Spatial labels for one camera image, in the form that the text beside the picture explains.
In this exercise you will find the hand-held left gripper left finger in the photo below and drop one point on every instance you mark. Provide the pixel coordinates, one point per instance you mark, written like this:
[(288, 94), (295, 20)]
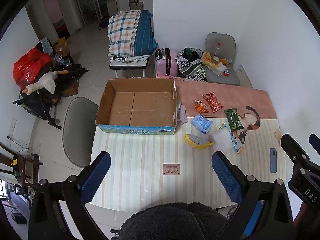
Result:
[(96, 177)]

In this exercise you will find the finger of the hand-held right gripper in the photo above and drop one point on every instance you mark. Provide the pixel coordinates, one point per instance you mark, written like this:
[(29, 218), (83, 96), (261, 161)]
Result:
[(291, 148), (315, 142)]

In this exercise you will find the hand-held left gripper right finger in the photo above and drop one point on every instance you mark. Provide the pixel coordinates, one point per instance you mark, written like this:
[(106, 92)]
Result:
[(226, 177)]

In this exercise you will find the blue and yellow packet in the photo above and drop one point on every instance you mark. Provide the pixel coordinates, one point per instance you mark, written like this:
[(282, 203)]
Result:
[(238, 147)]

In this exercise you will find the white stuffing bag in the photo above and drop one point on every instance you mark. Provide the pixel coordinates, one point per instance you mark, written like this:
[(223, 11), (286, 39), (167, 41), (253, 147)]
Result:
[(221, 140)]

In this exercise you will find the yellow scrubber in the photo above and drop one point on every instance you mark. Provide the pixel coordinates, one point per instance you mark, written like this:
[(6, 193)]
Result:
[(197, 142)]

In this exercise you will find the green wet wipes pack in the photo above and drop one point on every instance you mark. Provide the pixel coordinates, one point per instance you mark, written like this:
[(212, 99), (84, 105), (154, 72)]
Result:
[(233, 120)]

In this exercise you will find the blue tissue pack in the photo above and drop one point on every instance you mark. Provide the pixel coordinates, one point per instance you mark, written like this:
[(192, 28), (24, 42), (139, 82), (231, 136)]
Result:
[(202, 124)]

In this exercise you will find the orange snack packet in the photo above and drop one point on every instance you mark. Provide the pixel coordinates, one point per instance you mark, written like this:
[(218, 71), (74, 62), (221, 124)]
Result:
[(201, 107)]

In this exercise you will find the pink cloth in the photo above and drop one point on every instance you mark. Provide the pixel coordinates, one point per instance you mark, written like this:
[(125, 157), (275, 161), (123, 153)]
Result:
[(182, 116)]

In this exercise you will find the red snack packet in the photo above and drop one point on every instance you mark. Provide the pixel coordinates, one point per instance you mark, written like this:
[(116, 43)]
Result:
[(213, 102)]

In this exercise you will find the large cardboard box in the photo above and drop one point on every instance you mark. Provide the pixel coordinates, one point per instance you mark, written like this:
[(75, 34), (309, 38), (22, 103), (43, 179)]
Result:
[(140, 105)]

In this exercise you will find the blue smartphone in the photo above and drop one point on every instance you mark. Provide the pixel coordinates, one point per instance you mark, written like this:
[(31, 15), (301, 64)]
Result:
[(273, 160)]

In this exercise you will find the cat-shaped mat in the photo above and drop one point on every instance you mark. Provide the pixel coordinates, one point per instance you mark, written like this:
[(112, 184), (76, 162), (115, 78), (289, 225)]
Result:
[(252, 120)]

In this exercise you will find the grey chair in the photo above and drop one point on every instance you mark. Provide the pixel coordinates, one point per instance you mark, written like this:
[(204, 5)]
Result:
[(78, 130), (220, 38)]

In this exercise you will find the small brown label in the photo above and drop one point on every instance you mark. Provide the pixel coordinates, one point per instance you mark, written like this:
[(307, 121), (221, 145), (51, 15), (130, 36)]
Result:
[(171, 169)]

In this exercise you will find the striped tablecloth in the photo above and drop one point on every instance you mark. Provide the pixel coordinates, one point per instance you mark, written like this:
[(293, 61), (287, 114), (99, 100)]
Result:
[(150, 152)]

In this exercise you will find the person's dark fleece clothing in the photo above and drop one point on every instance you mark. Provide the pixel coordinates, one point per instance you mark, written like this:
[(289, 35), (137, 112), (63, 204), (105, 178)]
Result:
[(172, 222)]

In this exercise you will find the wooden chair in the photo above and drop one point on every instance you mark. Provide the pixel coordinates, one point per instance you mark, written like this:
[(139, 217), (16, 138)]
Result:
[(25, 163)]

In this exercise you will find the pink table mat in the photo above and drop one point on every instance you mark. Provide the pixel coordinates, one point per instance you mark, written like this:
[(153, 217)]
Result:
[(237, 95)]

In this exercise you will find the white board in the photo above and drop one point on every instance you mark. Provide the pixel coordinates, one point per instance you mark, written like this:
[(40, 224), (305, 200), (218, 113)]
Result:
[(243, 75)]

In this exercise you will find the small cardboard box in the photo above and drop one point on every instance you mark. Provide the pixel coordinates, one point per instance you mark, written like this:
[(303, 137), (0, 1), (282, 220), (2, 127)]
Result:
[(61, 47), (70, 89)]

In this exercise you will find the black stroller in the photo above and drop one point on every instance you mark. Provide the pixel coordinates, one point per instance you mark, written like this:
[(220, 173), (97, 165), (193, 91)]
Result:
[(37, 102)]

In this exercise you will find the white goose plush toy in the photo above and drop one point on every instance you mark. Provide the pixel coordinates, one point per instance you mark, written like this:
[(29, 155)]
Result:
[(47, 82)]

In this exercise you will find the black and white patterned bag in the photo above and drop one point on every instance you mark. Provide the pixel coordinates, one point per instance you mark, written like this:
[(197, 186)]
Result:
[(191, 68)]

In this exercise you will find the tape roll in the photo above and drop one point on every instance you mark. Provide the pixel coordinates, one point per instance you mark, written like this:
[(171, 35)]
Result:
[(215, 60)]

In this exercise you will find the folding bench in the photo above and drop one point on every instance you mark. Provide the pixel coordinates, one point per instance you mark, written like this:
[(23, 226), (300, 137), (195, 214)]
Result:
[(127, 65)]

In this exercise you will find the yellow plastic bag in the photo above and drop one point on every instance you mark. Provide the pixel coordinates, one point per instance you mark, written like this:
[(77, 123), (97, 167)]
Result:
[(207, 58)]

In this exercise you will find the clear plastic bottle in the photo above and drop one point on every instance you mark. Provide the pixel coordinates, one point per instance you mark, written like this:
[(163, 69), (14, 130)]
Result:
[(217, 50)]

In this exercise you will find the pink suitcase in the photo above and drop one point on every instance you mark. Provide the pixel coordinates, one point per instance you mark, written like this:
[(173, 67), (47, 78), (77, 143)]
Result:
[(165, 63)]

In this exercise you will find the red plastic bag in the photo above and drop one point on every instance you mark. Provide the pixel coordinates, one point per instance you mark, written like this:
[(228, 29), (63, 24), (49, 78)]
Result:
[(27, 67)]

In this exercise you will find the light blue cloth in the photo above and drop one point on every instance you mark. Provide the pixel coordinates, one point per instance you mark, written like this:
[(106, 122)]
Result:
[(46, 45)]

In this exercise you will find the plaid bedding bundle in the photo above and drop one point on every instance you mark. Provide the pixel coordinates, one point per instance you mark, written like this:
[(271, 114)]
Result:
[(127, 32)]

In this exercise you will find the white refrigerator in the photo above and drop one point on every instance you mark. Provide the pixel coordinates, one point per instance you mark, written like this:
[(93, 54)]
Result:
[(148, 3)]

